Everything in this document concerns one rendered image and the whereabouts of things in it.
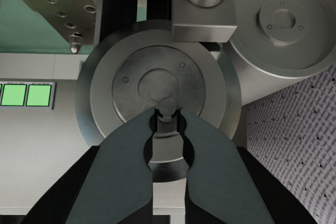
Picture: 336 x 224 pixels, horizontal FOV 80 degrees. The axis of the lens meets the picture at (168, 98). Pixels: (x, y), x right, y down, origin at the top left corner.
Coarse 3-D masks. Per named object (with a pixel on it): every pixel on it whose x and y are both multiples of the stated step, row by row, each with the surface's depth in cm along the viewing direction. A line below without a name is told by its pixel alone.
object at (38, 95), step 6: (30, 90) 50; (36, 90) 50; (42, 90) 50; (48, 90) 50; (30, 96) 49; (36, 96) 49; (42, 96) 49; (48, 96) 50; (30, 102) 49; (36, 102) 49; (42, 102) 49
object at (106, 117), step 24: (120, 48) 18; (192, 48) 18; (96, 72) 17; (216, 72) 17; (96, 96) 17; (216, 96) 17; (96, 120) 16; (120, 120) 16; (216, 120) 17; (168, 144) 16
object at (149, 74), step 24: (144, 48) 17; (168, 48) 17; (120, 72) 16; (144, 72) 16; (168, 72) 17; (192, 72) 16; (120, 96) 16; (144, 96) 16; (168, 96) 16; (192, 96) 16
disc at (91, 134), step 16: (112, 32) 19; (128, 32) 19; (96, 48) 19; (208, 48) 19; (96, 64) 18; (224, 64) 19; (80, 80) 18; (80, 96) 18; (240, 96) 18; (80, 112) 17; (224, 112) 18; (80, 128) 17; (96, 128) 17; (224, 128) 17; (96, 144) 17; (176, 160) 17; (160, 176) 16; (176, 176) 16
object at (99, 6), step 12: (108, 0) 22; (120, 0) 29; (132, 0) 40; (96, 12) 20; (108, 12) 22; (120, 12) 29; (132, 12) 40; (96, 24) 20; (108, 24) 22; (120, 24) 29; (96, 36) 19
